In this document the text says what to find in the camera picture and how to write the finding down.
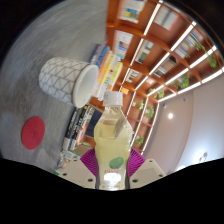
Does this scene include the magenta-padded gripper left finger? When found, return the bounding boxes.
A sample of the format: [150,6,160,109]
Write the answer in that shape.
[61,148,99,190]

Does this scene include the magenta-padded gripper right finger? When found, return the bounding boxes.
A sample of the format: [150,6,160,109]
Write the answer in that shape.
[128,148,167,190]

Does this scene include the clear bottle of yellow drink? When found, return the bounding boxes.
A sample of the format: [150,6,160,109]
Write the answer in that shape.
[93,90,134,191]

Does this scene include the tall green and white carton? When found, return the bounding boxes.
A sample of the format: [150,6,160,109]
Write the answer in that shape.
[61,146,91,164]

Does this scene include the stack of dark books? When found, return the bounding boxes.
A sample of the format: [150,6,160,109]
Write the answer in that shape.
[61,104,101,151]

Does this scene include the branched ceiling lamp with globes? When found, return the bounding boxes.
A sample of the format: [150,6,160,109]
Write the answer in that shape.
[199,151,209,164]

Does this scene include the flat round red coaster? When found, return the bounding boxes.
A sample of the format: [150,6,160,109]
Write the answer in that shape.
[21,116,46,151]

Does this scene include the white mug with triangle pattern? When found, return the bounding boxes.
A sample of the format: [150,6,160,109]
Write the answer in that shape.
[38,57,100,108]

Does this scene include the brown wooden shelf unit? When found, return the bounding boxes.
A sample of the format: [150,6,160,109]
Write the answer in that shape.
[88,0,224,156]

